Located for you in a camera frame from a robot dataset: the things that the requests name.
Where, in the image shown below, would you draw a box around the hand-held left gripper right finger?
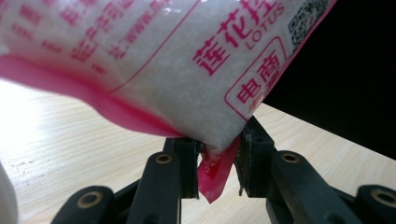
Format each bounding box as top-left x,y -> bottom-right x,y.
233,115 -> 366,224

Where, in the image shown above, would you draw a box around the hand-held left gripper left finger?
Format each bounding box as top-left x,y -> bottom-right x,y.
125,137 -> 205,224

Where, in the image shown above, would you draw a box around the pink and white powder bag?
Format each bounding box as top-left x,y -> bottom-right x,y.
0,0 -> 339,205

